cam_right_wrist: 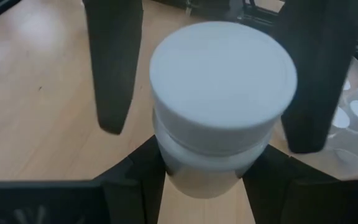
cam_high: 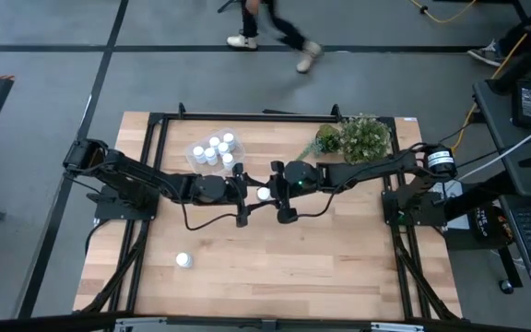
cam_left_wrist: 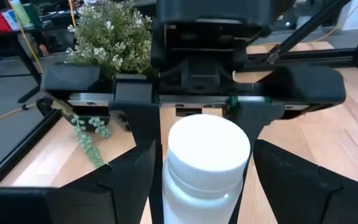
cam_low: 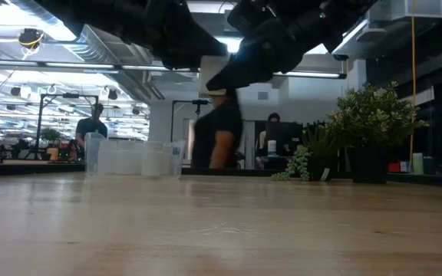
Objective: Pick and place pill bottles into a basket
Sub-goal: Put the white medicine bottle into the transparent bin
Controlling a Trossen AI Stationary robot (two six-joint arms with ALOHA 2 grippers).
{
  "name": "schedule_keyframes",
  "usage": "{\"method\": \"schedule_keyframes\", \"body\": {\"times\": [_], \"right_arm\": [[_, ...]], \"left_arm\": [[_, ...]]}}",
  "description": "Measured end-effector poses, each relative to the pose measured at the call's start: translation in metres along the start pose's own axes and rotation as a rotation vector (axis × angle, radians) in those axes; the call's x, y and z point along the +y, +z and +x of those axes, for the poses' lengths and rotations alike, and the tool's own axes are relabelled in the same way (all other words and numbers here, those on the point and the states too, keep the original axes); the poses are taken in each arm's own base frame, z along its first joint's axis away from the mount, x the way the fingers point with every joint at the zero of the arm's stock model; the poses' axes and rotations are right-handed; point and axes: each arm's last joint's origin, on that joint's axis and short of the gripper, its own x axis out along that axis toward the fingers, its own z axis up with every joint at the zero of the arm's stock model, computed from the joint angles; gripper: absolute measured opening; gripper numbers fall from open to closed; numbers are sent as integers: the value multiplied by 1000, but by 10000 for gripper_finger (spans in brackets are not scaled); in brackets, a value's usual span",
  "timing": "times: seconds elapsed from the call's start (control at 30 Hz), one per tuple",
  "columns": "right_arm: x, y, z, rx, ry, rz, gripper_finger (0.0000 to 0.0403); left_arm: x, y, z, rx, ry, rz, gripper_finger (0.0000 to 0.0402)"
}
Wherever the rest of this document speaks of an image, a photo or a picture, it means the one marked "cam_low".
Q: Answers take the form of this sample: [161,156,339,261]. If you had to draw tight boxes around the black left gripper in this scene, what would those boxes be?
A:
[120,0,229,70]

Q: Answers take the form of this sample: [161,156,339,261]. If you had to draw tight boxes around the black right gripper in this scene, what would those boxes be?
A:
[205,0,345,92]

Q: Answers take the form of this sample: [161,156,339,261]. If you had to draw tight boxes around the clear plastic basket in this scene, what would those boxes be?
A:
[84,132,186,179]

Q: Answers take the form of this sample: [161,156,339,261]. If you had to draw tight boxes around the person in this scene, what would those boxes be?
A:
[257,112,283,169]
[191,88,244,169]
[74,102,109,150]

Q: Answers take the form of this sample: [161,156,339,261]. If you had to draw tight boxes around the dark computer monitor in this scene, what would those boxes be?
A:
[265,121,305,169]

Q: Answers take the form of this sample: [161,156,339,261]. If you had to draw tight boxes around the small trailing succulent pot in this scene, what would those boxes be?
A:
[269,122,341,182]

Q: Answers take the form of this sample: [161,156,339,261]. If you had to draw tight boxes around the long ceiling light bar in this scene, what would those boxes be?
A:
[0,57,347,80]

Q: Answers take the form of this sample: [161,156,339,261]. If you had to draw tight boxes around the bushy flowering potted plant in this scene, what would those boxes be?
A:
[326,80,429,184]

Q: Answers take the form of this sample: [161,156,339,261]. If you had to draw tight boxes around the distant green office plant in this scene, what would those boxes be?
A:
[39,128,63,145]

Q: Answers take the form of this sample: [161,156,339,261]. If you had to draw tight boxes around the pale green cup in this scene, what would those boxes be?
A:
[412,152,424,175]

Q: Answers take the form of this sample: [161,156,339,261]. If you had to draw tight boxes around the black camera rig frame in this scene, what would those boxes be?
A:
[170,98,210,133]
[36,93,100,160]

